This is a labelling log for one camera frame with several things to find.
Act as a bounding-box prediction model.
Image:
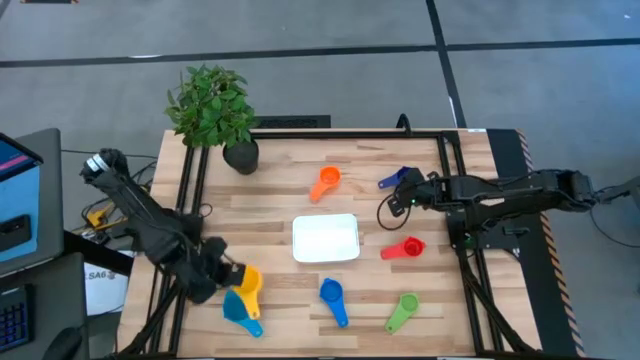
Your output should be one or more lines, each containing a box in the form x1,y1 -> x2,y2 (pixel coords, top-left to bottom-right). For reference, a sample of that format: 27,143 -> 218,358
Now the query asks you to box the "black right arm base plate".
446,209 -> 531,251

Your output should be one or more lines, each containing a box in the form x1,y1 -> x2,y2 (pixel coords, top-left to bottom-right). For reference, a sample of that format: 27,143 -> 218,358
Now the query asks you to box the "yellow measuring cup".
230,264 -> 264,321

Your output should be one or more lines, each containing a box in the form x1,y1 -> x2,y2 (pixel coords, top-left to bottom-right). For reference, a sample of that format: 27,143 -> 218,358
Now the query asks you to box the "grey floor stand leg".
594,174 -> 640,206

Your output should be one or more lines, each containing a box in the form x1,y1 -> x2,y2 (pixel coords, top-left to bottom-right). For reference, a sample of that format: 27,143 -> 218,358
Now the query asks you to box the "laptop screen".
0,132 -> 45,184

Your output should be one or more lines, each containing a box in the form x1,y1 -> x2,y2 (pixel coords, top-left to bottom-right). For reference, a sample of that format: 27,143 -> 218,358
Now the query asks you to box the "thin black floor cable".
588,192 -> 640,250

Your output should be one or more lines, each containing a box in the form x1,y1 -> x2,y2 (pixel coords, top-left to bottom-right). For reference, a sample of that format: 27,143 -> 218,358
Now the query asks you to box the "black floor grille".
252,114 -> 332,130

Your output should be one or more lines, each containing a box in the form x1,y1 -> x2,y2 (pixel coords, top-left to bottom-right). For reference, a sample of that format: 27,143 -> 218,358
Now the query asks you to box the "teal measuring cup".
222,289 -> 265,339

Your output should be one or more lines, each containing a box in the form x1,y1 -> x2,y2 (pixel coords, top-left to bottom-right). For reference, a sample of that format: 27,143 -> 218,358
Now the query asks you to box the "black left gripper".
185,257 -> 247,305

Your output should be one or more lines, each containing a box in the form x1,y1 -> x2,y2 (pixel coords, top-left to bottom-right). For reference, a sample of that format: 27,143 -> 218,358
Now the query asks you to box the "grey desk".
0,127 -> 91,360

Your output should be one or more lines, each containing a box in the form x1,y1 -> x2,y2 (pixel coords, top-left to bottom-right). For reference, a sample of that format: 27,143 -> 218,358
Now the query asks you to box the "black mat with hazard stripe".
487,128 -> 586,359

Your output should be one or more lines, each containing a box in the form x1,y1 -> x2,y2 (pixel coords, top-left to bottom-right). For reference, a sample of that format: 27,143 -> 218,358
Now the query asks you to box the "red measuring cup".
380,236 -> 427,261

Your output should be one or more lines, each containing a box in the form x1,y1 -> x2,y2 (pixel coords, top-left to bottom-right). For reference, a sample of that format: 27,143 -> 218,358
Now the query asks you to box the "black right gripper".
388,167 -> 452,218

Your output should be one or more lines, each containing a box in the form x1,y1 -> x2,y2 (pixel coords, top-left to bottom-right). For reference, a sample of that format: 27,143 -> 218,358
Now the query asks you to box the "green measuring cup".
383,292 -> 421,335

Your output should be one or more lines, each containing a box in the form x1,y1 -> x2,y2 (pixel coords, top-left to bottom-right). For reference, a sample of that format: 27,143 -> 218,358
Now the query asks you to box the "black looped gripper cable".
376,192 -> 404,232

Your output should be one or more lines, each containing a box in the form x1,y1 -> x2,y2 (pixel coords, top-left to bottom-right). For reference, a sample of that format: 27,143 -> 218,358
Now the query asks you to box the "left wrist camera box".
202,236 -> 230,262

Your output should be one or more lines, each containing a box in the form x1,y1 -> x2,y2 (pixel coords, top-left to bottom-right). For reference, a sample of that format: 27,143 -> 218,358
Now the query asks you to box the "black metal bar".
63,229 -> 135,276

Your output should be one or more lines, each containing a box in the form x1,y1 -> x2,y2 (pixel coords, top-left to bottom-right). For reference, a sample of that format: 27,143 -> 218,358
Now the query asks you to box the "black aluminium table frame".
117,128 -> 539,359

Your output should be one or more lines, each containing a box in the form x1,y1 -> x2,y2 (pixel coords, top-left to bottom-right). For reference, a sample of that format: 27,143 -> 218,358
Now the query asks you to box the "yellow cable connector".
85,202 -> 119,231

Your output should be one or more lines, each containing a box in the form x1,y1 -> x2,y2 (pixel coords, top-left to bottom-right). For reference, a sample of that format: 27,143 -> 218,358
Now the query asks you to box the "indigo measuring cup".
377,165 -> 414,190

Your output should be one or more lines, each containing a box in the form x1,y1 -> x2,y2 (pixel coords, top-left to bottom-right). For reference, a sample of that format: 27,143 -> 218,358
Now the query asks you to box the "white plastic basket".
291,213 -> 361,264

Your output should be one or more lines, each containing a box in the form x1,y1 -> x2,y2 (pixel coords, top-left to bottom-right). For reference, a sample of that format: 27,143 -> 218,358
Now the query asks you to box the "orange measuring cup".
308,165 -> 343,204

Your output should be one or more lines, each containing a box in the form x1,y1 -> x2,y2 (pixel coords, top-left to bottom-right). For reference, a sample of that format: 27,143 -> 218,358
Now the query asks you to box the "black keyboard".
0,283 -> 35,354

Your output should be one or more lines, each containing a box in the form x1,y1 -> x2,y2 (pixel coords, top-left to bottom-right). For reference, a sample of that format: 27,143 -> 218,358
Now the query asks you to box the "white paper sheet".
83,267 -> 131,317

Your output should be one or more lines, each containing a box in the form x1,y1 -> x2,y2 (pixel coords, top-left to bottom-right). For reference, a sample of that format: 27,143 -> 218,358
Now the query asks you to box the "green plant in black pot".
164,63 -> 261,176

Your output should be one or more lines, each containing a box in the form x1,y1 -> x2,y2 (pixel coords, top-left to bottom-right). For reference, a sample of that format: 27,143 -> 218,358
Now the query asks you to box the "blue measuring cup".
319,277 -> 350,329

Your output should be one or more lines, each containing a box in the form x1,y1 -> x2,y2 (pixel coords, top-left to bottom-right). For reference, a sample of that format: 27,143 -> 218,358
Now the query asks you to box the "black computer mouse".
42,325 -> 84,360

